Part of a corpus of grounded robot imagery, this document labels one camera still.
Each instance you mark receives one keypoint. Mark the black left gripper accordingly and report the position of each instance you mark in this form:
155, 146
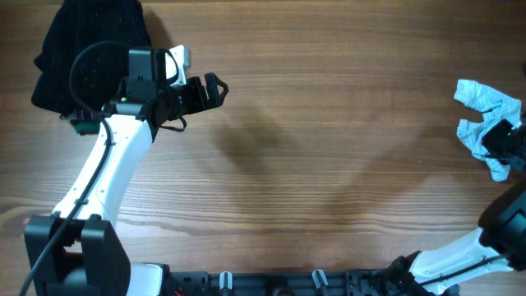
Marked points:
199, 102

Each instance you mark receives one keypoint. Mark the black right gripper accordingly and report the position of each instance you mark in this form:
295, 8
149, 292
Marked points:
491, 141

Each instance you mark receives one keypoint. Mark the light blue striped cloth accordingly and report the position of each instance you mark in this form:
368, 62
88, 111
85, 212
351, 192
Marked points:
494, 106

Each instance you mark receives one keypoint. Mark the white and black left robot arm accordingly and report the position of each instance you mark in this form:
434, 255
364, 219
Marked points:
75, 250

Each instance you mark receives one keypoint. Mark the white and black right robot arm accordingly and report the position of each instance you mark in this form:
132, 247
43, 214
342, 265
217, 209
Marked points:
496, 245

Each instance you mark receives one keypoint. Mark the striped folded garment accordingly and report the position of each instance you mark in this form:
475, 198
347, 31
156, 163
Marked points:
80, 115

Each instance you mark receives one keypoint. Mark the dark green folded garment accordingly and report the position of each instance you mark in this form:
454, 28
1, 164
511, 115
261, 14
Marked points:
86, 127

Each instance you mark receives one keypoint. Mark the black knitted garment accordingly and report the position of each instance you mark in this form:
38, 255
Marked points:
85, 53

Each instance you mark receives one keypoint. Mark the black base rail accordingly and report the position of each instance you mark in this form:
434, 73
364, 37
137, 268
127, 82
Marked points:
318, 282

